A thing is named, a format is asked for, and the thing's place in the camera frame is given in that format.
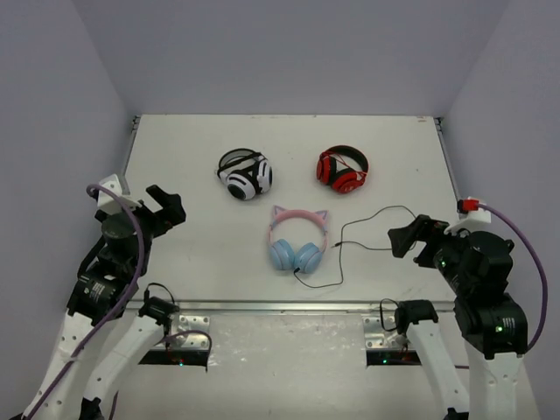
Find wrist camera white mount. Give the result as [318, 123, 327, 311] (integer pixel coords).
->
[96, 173, 130, 215]
[457, 197, 492, 227]

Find aluminium front table rail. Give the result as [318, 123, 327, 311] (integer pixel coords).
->
[126, 299, 456, 314]

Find red black headphones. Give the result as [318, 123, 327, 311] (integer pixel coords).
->
[316, 145, 369, 194]

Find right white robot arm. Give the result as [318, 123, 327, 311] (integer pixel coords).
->
[388, 214, 529, 419]

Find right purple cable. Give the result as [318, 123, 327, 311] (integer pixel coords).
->
[479, 203, 550, 354]

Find white black headphones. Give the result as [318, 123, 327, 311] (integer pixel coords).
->
[217, 148, 273, 200]

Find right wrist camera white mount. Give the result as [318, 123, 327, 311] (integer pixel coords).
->
[457, 197, 492, 227]

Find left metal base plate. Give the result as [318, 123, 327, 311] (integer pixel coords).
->
[168, 312, 210, 351]

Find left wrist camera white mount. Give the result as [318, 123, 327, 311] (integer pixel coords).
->
[96, 173, 130, 215]

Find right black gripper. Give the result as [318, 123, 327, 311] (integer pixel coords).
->
[388, 214, 475, 295]

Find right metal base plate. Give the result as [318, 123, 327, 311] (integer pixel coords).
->
[362, 315, 409, 351]

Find metal base plate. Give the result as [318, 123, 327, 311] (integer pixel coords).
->
[168, 312, 210, 351]
[362, 315, 409, 351]

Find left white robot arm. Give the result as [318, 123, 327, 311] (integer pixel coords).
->
[21, 178, 186, 419]

